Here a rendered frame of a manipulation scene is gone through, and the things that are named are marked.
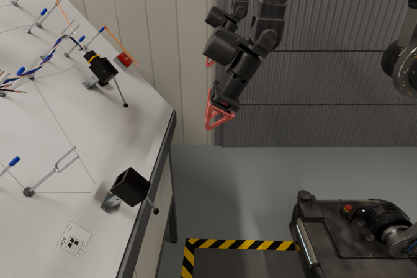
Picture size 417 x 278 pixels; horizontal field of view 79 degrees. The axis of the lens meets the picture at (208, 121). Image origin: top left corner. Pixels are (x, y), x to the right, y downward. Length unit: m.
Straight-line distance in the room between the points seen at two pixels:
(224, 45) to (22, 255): 0.50
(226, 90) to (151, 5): 1.53
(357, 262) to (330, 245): 0.12
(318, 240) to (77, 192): 1.18
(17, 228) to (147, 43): 1.74
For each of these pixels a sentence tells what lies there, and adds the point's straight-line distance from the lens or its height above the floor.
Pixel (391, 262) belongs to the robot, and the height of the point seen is 0.24.
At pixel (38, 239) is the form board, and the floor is 0.99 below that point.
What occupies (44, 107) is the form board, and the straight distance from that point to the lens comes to 0.68.
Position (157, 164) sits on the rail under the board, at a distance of 0.81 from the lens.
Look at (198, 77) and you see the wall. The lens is 2.12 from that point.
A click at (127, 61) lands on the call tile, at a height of 1.10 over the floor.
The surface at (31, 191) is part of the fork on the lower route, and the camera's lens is 0.55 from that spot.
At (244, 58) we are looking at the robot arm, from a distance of 0.57.
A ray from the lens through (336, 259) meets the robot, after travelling 1.45.
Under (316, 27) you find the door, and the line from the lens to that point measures 2.13.
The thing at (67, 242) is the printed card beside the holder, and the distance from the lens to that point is 0.55.
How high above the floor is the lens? 1.36
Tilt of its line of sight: 29 degrees down
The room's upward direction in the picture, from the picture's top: straight up
